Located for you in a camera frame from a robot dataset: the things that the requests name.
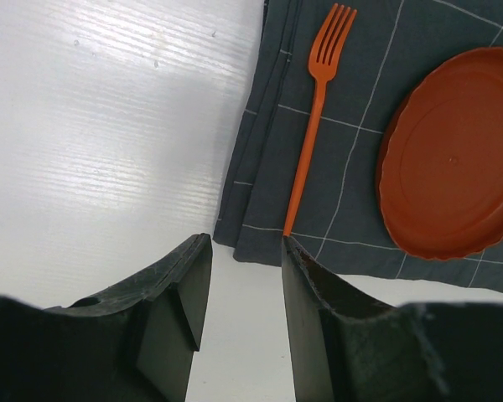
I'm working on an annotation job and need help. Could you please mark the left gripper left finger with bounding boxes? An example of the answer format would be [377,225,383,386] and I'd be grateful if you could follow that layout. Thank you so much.
[0,234,213,401]

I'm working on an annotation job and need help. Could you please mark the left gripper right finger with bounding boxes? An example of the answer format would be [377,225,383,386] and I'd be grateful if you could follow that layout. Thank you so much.
[282,238,503,401]

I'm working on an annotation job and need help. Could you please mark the dark checked cloth placemat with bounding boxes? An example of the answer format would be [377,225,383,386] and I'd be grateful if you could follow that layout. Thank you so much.
[214,1,503,293]

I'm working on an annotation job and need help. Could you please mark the orange round plate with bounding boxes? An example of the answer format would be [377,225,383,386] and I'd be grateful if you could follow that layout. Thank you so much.
[376,47,503,260]

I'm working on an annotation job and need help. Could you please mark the orange plastic fork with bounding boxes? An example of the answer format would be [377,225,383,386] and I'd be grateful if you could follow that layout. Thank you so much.
[283,3,357,237]

